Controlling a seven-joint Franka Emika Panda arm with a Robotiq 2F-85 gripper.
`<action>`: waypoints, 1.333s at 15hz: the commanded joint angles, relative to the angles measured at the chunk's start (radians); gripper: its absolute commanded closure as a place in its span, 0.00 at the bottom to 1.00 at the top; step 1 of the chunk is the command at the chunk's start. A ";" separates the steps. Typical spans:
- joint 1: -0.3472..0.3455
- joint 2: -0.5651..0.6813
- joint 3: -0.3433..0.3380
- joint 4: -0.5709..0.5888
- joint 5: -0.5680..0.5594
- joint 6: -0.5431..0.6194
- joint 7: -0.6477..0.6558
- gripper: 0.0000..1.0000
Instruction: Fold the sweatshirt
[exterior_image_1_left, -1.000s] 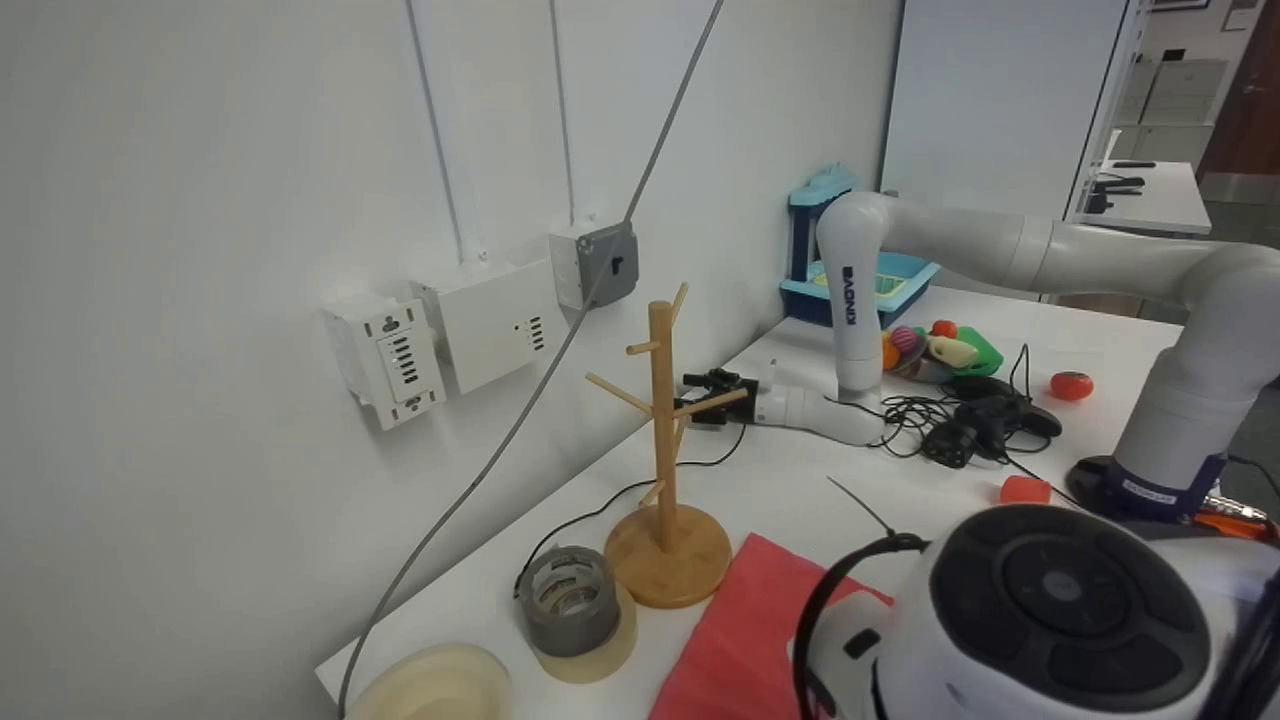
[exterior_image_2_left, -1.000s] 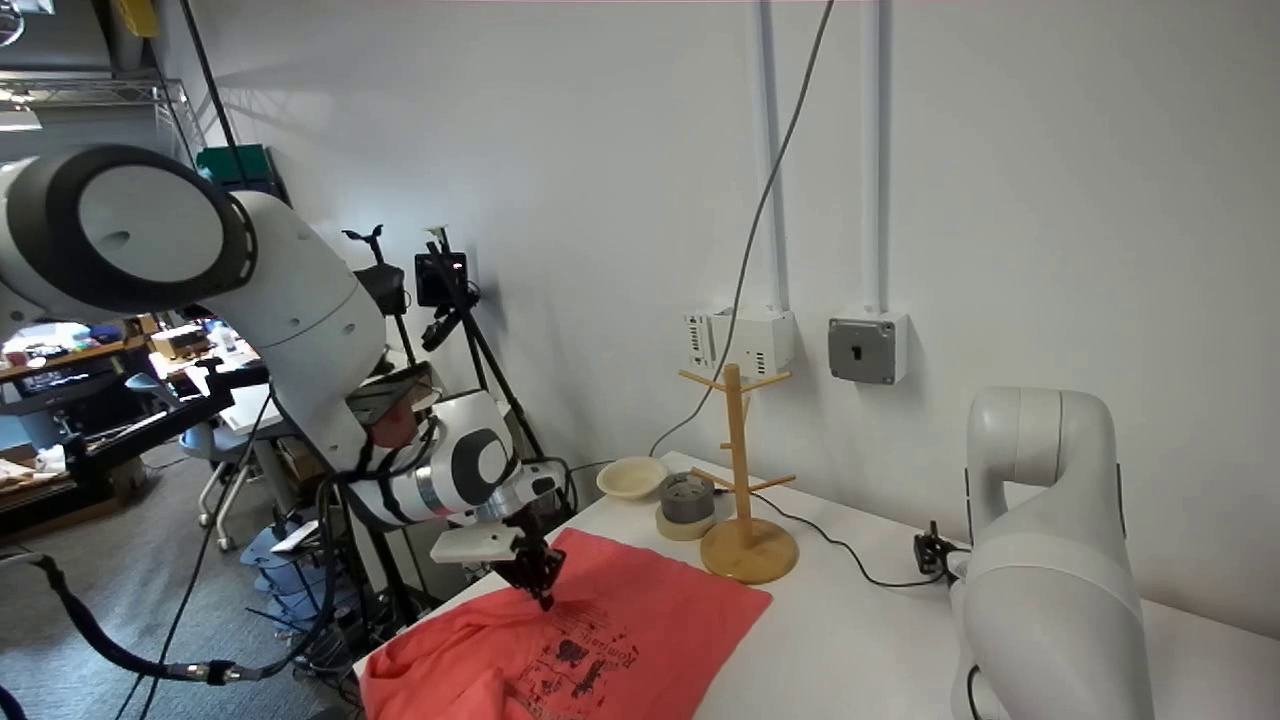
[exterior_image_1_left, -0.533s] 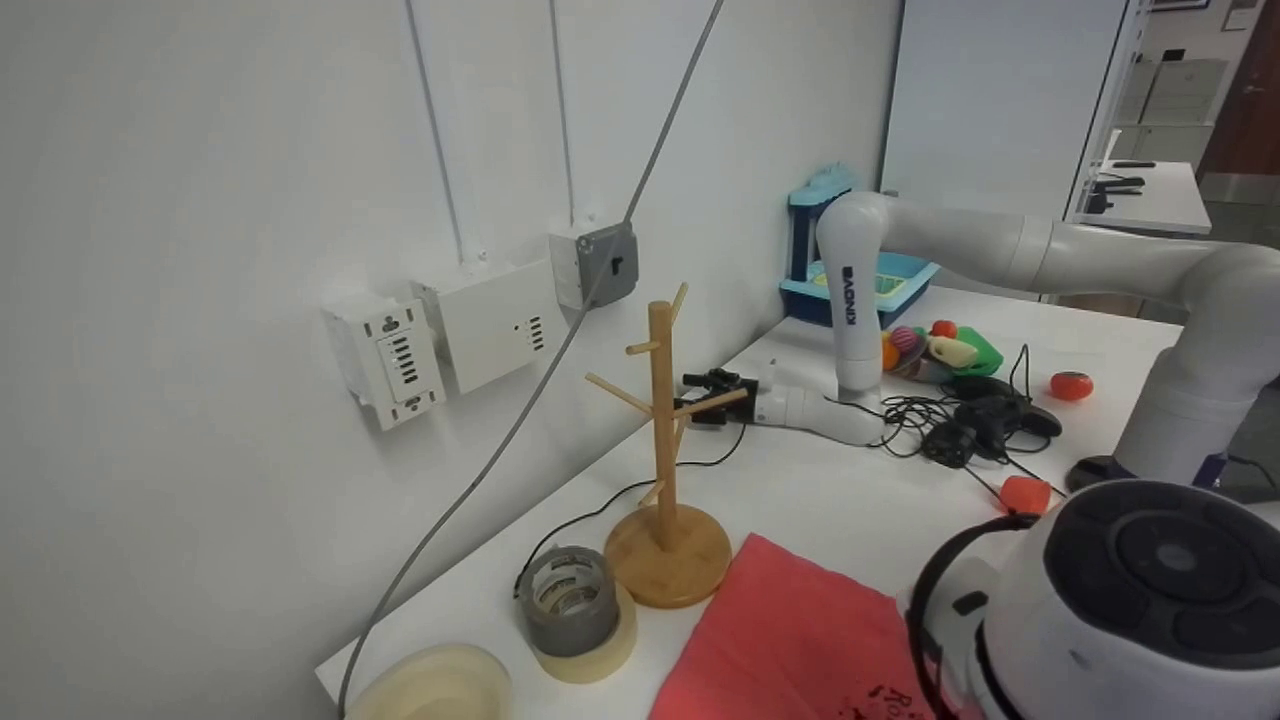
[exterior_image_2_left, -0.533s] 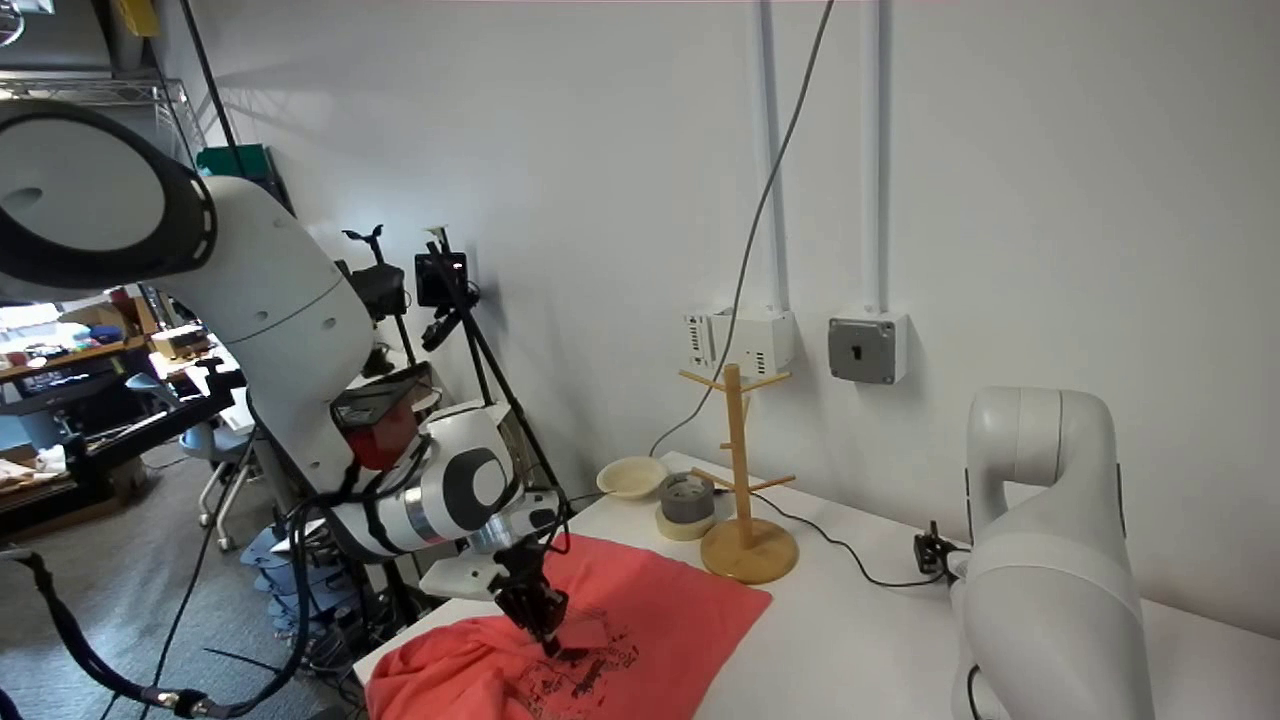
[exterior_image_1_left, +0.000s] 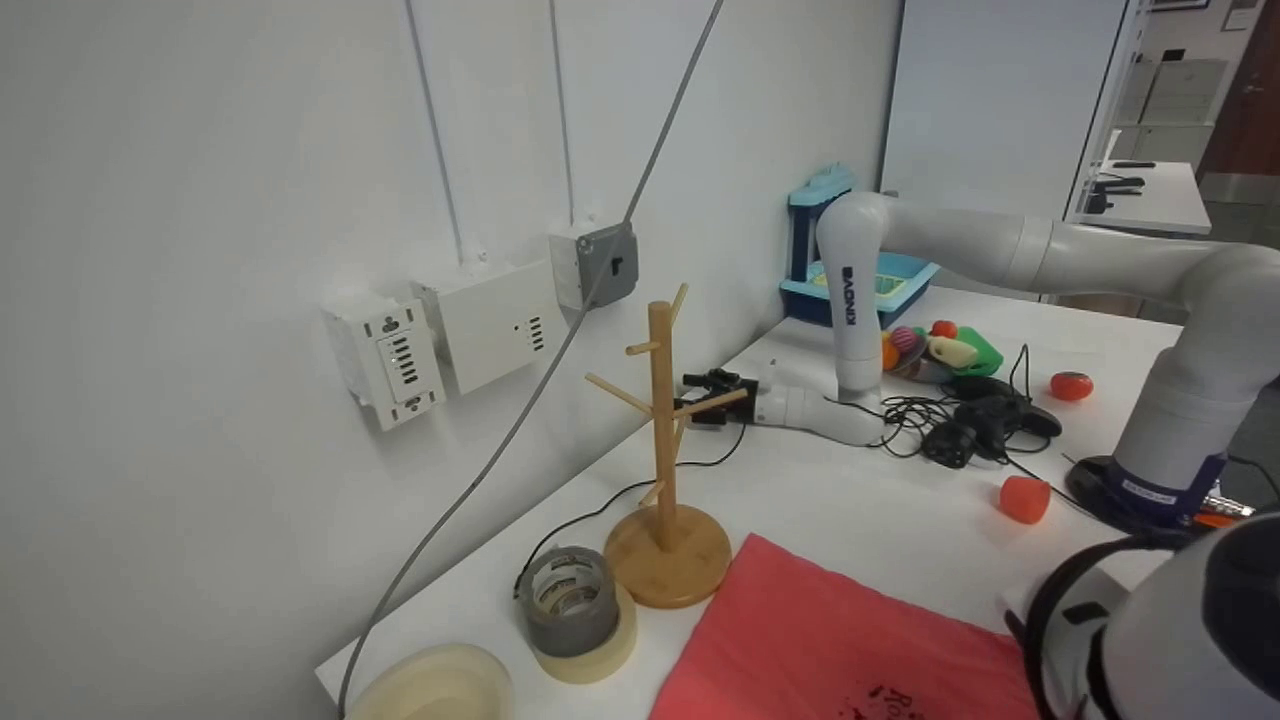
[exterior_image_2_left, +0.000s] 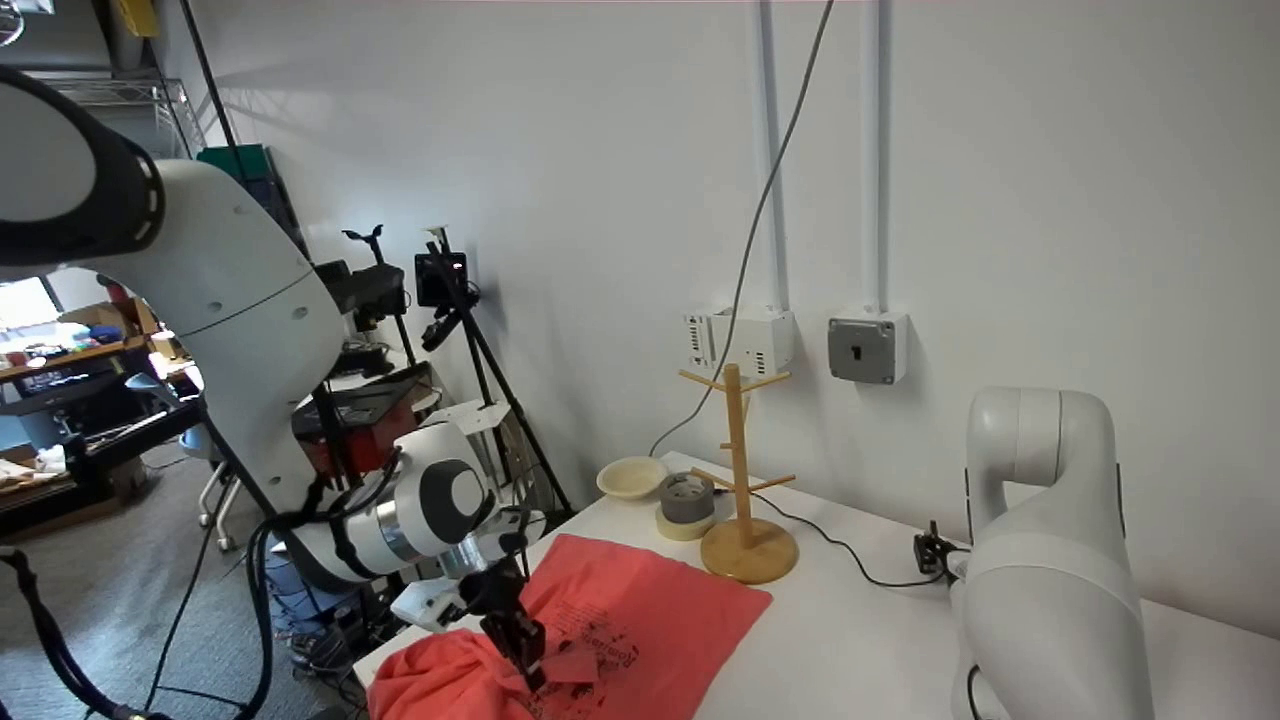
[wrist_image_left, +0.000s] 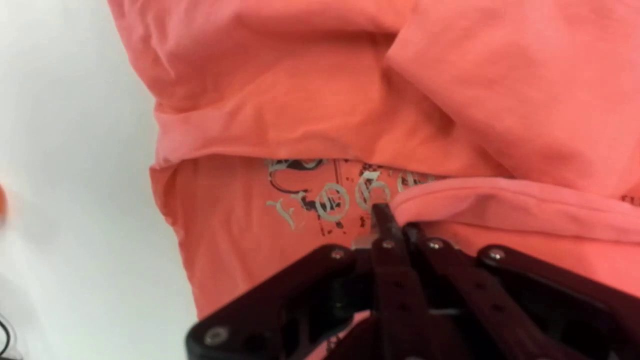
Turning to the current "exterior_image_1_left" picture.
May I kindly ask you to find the orange printed sweatshirt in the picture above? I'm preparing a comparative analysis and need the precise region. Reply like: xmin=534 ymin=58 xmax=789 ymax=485
xmin=648 ymin=532 xmax=1046 ymax=720

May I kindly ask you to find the white jointed support arm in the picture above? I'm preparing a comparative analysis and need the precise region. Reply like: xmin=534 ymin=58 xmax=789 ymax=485
xmin=754 ymin=189 xmax=1280 ymax=546

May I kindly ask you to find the wooden mug tree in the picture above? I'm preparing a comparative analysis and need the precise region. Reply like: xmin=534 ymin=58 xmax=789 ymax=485
xmin=582 ymin=279 xmax=755 ymax=612

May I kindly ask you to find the small black end device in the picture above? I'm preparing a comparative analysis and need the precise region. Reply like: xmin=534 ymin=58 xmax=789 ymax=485
xmin=676 ymin=367 xmax=765 ymax=433

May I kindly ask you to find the grey junction box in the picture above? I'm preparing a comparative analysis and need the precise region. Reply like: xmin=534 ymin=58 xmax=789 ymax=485
xmin=549 ymin=216 xmax=645 ymax=317

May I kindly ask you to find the white socket box with sticker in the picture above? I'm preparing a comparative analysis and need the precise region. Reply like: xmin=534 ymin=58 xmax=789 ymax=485
xmin=322 ymin=283 xmax=452 ymax=436

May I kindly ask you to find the orange toy fruit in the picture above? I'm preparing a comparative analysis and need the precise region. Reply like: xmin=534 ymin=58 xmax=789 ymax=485
xmin=875 ymin=326 xmax=933 ymax=381

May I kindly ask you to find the beige tape roll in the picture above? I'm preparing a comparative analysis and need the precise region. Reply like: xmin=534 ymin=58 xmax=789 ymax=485
xmin=528 ymin=606 xmax=641 ymax=688

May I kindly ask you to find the cream bowl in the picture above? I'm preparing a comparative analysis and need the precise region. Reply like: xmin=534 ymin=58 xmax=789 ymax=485
xmin=339 ymin=639 xmax=516 ymax=720

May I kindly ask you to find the red round toy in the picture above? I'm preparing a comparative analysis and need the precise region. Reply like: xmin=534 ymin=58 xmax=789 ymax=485
xmin=1046 ymin=367 xmax=1095 ymax=407

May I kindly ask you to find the white background table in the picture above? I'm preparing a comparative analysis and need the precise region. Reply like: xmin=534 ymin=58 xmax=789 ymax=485
xmin=1063 ymin=156 xmax=1215 ymax=242

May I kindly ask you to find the orange spring clamp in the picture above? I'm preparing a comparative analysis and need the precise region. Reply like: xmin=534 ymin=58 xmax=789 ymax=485
xmin=1194 ymin=495 xmax=1257 ymax=537

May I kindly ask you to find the plain white wall box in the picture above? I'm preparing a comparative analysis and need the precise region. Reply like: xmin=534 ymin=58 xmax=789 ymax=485
xmin=414 ymin=255 xmax=569 ymax=401

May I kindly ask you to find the black thin table cable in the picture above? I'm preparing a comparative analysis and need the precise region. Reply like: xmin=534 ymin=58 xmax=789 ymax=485
xmin=514 ymin=422 xmax=754 ymax=606

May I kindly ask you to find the white wall conduit pipe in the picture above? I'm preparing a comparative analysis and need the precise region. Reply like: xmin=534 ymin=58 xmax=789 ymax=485
xmin=549 ymin=0 xmax=582 ymax=234
xmin=400 ymin=0 xmax=472 ymax=274

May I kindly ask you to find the grey duct tape roll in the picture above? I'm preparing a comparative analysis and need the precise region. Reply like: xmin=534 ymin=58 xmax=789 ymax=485
xmin=514 ymin=546 xmax=624 ymax=661

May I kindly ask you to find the grey hanging wall cable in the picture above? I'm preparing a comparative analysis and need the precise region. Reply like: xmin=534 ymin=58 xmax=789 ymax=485
xmin=333 ymin=0 xmax=733 ymax=720

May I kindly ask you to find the black tangled cable bundle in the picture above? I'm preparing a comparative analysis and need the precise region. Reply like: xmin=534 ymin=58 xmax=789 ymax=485
xmin=875 ymin=373 xmax=1067 ymax=474

